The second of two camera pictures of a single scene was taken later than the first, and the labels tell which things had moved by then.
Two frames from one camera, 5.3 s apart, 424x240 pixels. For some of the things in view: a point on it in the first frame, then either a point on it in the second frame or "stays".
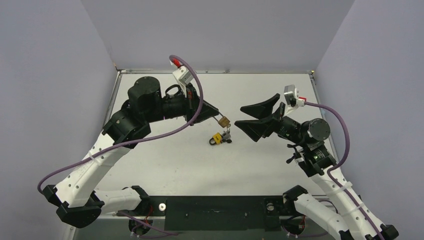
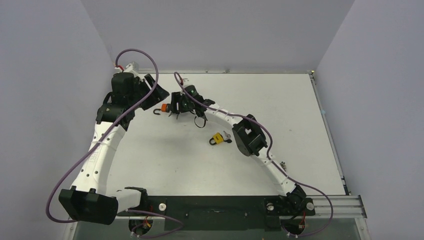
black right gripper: x=276 y=121 -> x=177 y=105
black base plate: x=215 y=213 stays
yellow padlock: x=218 y=138 stays
